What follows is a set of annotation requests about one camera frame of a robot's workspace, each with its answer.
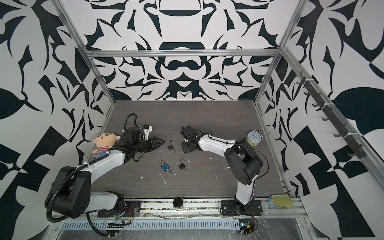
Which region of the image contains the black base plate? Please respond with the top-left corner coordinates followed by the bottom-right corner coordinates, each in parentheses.
top-left (220, 199), bottom-right (263, 217)
top-left (98, 201), bottom-right (142, 218)

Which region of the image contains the green circuit board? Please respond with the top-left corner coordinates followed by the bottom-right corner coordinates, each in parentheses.
top-left (239, 219), bottom-right (258, 235)

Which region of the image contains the front black padlock with key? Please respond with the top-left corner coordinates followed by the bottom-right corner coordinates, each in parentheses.
top-left (178, 158), bottom-right (189, 172)

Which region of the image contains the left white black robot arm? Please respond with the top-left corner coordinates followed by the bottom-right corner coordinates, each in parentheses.
top-left (45, 125), bottom-right (165, 223)

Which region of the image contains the plush doll striped shirt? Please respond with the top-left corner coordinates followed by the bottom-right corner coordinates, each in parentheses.
top-left (92, 133), bottom-right (121, 158)

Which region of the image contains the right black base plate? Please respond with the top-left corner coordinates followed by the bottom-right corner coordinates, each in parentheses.
top-left (220, 199), bottom-right (263, 217)

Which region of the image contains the wall hook rail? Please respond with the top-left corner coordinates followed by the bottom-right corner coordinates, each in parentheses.
top-left (298, 77), bottom-right (372, 159)

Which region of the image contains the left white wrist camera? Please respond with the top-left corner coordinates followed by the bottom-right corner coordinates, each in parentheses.
top-left (141, 125), bottom-right (153, 140)

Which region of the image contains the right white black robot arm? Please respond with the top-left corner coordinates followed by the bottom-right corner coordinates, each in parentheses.
top-left (181, 126), bottom-right (264, 213)

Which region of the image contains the yellow green tin box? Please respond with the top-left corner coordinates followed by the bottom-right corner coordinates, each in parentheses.
top-left (268, 195), bottom-right (293, 209)

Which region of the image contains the front blue padlock with key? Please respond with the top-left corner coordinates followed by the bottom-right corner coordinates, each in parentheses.
top-left (159, 161), bottom-right (172, 174)

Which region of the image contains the black round knob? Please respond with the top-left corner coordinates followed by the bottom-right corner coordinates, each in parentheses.
top-left (173, 197), bottom-right (184, 211)

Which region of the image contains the small black padlock back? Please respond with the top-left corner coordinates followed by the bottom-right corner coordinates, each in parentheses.
top-left (168, 141), bottom-right (176, 153)

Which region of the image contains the small blue alarm clock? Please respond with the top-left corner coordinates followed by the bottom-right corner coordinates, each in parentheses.
top-left (246, 130), bottom-right (264, 147)

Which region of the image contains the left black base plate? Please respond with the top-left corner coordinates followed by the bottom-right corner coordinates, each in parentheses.
top-left (98, 201), bottom-right (142, 218)

